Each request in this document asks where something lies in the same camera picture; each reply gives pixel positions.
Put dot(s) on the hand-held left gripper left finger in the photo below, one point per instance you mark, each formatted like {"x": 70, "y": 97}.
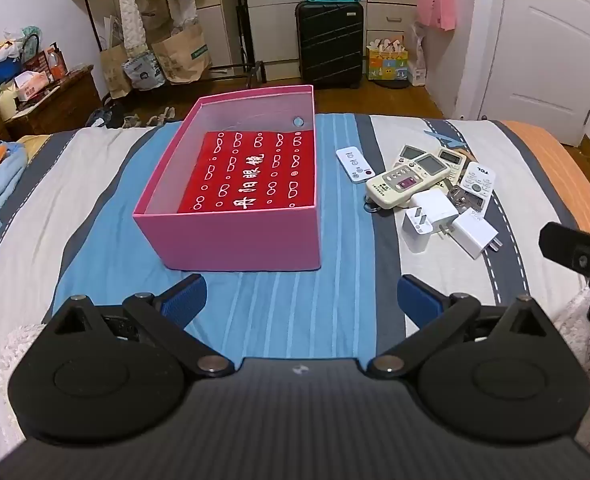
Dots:
{"x": 185, "y": 301}

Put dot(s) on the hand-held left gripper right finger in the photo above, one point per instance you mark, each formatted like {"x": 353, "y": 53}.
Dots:
{"x": 417, "y": 301}

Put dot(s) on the white rounded remote control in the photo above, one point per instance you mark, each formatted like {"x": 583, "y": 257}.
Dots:
{"x": 479, "y": 180}

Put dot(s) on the large beige remote control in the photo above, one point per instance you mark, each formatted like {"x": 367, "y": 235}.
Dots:
{"x": 405, "y": 182}

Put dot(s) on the pink cardboard box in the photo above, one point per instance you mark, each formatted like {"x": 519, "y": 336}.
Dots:
{"x": 300, "y": 247}

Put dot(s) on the white fluffy cloth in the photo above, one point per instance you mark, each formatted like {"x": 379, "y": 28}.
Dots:
{"x": 575, "y": 320}
{"x": 17, "y": 355}

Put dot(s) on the white charger plug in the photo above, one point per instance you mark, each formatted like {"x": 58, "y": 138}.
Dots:
{"x": 477, "y": 234}
{"x": 432, "y": 212}

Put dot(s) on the narrow beige remote control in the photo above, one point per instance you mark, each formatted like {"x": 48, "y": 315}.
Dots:
{"x": 452, "y": 159}

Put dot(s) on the red printed cloth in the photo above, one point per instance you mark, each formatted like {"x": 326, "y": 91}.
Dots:
{"x": 257, "y": 172}

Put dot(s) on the grey remote control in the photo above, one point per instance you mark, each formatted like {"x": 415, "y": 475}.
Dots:
{"x": 414, "y": 152}

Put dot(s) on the small white remote control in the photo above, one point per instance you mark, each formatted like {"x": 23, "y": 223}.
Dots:
{"x": 354, "y": 162}

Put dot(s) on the pair of light shoes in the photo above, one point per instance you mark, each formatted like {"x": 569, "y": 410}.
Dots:
{"x": 162, "y": 116}

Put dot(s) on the white door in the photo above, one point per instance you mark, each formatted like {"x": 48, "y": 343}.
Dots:
{"x": 540, "y": 50}

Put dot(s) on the dark bag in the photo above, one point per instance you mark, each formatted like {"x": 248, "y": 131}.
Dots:
{"x": 106, "y": 116}

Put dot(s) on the blue duck blanket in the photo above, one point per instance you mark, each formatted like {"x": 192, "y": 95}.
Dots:
{"x": 0, "y": 185}

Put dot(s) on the grey patterned bag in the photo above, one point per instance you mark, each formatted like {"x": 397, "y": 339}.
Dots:
{"x": 144, "y": 72}

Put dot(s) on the wooden nightstand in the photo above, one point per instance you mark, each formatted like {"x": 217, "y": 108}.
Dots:
{"x": 60, "y": 102}

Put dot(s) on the white plastic bag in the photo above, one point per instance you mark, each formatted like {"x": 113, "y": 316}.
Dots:
{"x": 417, "y": 60}

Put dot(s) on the small brown paper bag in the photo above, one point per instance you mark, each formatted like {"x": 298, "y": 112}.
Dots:
{"x": 115, "y": 72}

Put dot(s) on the colourful gift bag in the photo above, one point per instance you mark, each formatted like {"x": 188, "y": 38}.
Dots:
{"x": 387, "y": 62}

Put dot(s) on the large brown paper bag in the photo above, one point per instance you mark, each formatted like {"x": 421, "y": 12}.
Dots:
{"x": 182, "y": 55}

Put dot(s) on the tissue box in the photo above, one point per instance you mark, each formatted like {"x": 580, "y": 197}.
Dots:
{"x": 31, "y": 85}

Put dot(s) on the black suitcase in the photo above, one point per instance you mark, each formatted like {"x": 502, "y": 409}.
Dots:
{"x": 329, "y": 42}

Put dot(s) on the black clothes rack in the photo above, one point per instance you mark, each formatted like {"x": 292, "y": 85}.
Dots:
{"x": 247, "y": 35}

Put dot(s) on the red shopping bag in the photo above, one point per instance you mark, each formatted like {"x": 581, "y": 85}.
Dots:
{"x": 47, "y": 62}

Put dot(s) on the pink paper bag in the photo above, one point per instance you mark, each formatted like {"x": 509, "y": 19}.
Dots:
{"x": 437, "y": 2}

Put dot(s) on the cream knitted scarf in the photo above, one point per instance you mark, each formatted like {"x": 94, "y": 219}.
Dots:
{"x": 134, "y": 15}

